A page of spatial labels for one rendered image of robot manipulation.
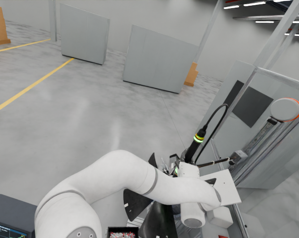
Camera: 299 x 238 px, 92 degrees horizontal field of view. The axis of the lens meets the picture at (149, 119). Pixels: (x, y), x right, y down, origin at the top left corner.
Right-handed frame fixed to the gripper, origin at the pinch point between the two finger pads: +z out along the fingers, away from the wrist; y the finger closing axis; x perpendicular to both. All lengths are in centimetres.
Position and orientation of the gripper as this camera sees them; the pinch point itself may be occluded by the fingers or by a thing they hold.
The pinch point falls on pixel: (186, 158)
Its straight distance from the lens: 84.0
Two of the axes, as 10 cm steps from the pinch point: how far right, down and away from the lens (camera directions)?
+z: 1.5, -4.9, 8.6
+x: 2.8, -8.1, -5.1
